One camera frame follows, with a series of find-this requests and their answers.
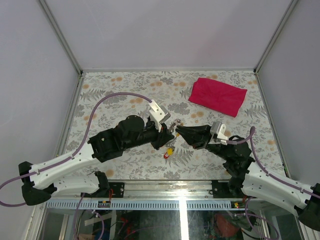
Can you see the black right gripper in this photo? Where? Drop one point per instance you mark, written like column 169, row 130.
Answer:
column 198, row 136

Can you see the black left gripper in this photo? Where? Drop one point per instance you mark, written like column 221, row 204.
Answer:
column 162, row 138

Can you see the metal key organiser with rings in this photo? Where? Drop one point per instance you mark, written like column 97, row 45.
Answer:
column 170, row 148

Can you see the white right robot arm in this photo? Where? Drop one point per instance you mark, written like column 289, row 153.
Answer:
column 241, row 161

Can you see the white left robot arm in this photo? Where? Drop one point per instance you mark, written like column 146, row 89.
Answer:
column 53, row 177

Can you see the pink folded cloth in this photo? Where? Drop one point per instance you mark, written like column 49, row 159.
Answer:
column 218, row 96

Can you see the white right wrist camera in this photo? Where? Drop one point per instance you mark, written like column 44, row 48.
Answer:
column 217, row 132

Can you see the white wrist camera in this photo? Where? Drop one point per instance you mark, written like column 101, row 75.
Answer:
column 217, row 132
column 158, row 114

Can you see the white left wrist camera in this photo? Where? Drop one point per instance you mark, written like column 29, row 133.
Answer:
column 158, row 114

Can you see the aluminium mounting rail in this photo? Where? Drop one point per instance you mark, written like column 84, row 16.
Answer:
column 207, row 188

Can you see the white slotted cable duct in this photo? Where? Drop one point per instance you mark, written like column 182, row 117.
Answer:
column 120, row 204

